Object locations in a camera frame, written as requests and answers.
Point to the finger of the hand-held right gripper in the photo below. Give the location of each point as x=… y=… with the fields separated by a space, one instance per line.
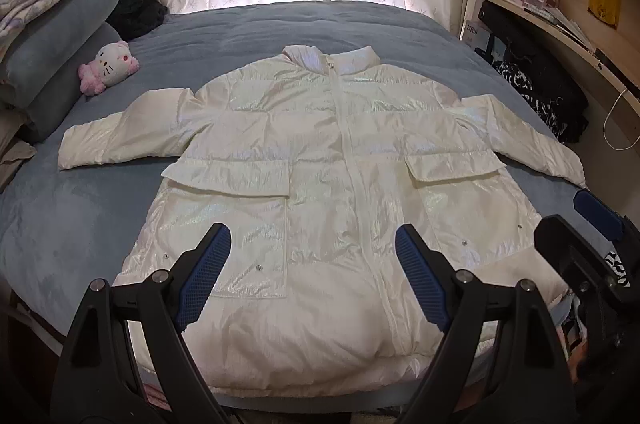
x=595 y=210
x=575 y=249

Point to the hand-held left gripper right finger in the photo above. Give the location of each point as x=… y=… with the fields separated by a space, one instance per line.
x=420 y=274

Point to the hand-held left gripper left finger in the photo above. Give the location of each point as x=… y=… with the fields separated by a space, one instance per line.
x=205 y=274

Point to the white puffer jacket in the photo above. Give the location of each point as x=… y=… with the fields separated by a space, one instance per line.
x=310 y=143

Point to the black and white patterned cloth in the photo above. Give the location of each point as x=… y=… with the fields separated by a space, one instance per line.
x=520 y=81

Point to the black bag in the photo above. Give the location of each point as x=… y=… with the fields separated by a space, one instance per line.
x=545 y=63

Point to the stack of papers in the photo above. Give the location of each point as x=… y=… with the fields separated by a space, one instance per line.
x=570 y=28

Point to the yellow cloth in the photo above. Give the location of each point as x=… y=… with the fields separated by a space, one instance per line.
x=604 y=1

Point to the white cardboard box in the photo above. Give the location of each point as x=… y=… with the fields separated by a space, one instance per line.
x=471 y=33

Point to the beige cloth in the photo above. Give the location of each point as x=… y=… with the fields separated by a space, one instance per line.
x=12 y=148

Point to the white and pink cat plush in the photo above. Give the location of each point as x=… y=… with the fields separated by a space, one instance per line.
x=112 y=61

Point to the blue bed cover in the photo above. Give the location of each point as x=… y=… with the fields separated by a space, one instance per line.
x=225 y=28

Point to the black garment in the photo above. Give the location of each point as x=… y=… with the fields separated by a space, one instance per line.
x=137 y=11

